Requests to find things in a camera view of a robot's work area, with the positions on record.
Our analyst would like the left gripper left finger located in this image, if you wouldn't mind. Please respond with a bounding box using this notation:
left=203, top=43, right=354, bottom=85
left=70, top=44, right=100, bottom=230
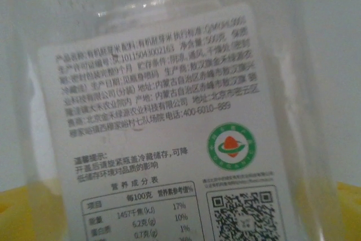
left=0, top=180, right=64, bottom=241

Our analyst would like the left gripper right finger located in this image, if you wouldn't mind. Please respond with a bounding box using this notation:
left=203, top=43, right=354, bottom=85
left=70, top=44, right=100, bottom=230
left=337, top=181, right=361, bottom=241

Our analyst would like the clear square white label bottle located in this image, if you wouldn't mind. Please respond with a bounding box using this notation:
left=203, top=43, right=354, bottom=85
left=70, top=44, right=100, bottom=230
left=8, top=0, right=344, bottom=241

